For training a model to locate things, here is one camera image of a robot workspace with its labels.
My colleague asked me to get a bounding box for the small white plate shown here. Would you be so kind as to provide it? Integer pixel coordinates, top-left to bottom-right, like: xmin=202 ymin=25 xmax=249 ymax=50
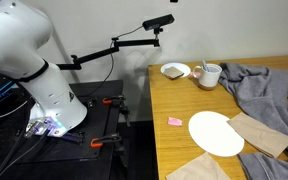
xmin=160 ymin=62 xmax=192 ymax=80

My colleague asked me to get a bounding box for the black stereo camera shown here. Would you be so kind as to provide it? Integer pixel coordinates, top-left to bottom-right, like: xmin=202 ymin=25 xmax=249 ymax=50
xmin=142 ymin=13 xmax=176 ymax=32

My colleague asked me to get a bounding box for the white ceramic mug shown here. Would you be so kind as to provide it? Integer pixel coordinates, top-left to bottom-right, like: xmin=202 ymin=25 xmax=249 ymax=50
xmin=192 ymin=63 xmax=223 ymax=91

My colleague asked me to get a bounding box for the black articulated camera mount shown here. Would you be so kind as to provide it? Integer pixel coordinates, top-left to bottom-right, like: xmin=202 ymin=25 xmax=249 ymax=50
xmin=56 ymin=28 xmax=165 ymax=71

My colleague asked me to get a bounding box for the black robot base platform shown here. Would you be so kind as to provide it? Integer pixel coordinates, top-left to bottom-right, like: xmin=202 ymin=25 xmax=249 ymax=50
xmin=0 ymin=79 xmax=132 ymax=180

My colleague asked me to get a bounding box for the orange handled black clamp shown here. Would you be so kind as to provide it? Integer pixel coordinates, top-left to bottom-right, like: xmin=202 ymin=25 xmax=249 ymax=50
xmin=102 ymin=94 xmax=128 ymax=108
xmin=90 ymin=133 xmax=123 ymax=150

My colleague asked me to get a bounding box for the grey fabric garment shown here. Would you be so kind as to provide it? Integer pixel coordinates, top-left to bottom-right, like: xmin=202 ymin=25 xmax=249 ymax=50
xmin=218 ymin=62 xmax=288 ymax=180

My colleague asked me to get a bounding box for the large white plate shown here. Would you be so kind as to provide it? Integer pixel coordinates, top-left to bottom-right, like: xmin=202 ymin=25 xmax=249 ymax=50
xmin=187 ymin=110 xmax=245 ymax=158

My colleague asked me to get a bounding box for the thin black camera cable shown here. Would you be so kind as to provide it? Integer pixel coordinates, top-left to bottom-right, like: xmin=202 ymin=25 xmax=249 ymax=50
xmin=83 ymin=25 xmax=144 ymax=98

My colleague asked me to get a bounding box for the pink sugar packet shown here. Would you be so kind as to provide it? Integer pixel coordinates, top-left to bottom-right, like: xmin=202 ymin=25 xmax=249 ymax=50
xmin=167 ymin=116 xmax=183 ymax=128
xmin=190 ymin=70 xmax=202 ymax=79

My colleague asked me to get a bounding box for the large brown paper napkin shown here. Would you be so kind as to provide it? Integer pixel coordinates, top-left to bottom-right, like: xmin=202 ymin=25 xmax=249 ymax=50
xmin=165 ymin=151 xmax=232 ymax=180
xmin=226 ymin=111 xmax=288 ymax=159

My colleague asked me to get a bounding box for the small folded brown napkin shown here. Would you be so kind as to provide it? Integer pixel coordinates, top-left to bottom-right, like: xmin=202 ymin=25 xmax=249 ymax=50
xmin=163 ymin=65 xmax=185 ymax=81

